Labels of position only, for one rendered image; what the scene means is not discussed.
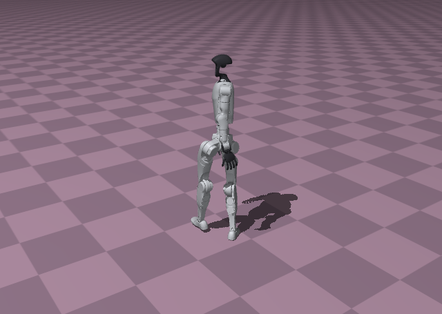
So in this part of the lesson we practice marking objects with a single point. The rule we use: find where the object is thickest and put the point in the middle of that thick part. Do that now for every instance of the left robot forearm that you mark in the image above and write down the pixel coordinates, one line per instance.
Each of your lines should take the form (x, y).
(223, 131)

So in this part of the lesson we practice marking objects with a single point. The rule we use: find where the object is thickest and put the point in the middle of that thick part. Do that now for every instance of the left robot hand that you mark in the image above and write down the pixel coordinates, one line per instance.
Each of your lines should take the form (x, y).
(229, 157)

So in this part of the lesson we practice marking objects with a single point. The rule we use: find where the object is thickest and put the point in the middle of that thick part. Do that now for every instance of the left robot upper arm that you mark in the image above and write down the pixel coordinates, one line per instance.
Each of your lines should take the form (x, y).
(225, 94)

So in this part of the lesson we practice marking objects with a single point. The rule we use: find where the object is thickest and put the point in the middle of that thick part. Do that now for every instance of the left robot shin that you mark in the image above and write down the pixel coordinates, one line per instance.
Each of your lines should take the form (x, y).
(202, 200)

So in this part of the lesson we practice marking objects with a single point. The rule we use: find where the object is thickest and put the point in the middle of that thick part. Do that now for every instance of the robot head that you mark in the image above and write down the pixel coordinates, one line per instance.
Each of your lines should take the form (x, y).
(221, 61)

